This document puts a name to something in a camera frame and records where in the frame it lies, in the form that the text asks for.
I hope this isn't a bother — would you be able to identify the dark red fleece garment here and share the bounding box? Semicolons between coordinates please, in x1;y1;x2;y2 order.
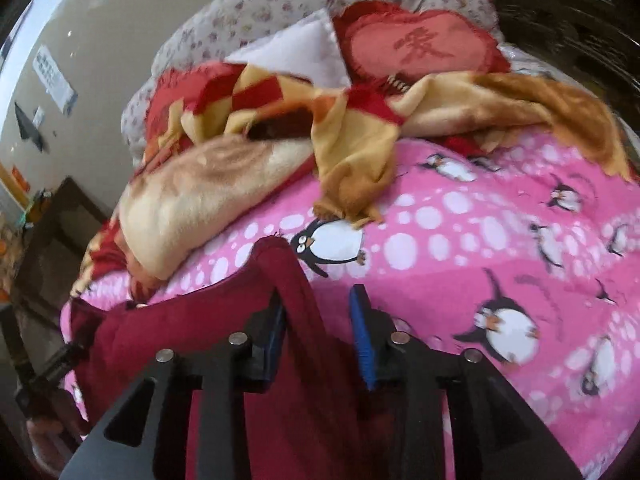
70;237;399;479

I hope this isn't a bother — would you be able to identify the left hand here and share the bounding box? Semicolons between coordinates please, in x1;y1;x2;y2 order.
26;390;91;479

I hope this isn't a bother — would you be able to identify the dark wooden desk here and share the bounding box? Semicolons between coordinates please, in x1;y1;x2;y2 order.
1;177;107;364

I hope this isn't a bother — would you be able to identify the pink penguin quilt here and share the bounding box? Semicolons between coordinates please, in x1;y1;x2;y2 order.
60;129;640;480

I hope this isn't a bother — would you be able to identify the red and yellow blanket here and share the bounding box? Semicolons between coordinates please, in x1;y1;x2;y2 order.
70;62;631;301

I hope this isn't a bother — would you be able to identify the dark carved wooden cabinet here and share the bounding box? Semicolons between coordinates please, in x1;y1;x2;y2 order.
491;0;639;131

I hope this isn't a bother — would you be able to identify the white pillow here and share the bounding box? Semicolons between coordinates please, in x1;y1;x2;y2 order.
224;9;352;88

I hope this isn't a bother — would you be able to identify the floral padded headboard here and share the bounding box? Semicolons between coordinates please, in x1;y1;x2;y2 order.
120;0;503;165

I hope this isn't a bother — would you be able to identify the dark cloth on wall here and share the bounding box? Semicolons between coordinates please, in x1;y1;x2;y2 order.
14;103;47;153

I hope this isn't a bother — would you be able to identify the wall eye chart poster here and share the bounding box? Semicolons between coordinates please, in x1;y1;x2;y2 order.
32;44;78;116

